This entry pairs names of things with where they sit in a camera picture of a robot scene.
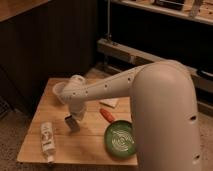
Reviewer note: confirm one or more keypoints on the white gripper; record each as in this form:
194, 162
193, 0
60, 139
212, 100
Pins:
77, 109

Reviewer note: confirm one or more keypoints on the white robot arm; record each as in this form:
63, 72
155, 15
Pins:
164, 113

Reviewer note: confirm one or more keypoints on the white cup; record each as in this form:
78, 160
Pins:
58, 92

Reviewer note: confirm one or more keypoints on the orange carrot toy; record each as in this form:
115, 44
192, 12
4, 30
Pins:
107, 115

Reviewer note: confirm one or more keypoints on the white sponge block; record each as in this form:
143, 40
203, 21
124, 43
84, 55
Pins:
109, 102

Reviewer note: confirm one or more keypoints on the wooden board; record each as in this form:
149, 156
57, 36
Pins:
83, 147

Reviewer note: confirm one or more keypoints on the white tube with label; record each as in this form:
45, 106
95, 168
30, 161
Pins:
47, 141

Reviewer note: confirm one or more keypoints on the green patterned plate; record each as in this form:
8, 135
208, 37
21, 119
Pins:
119, 140

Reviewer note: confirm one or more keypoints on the metal shelf rail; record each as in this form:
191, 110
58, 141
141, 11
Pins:
137, 57

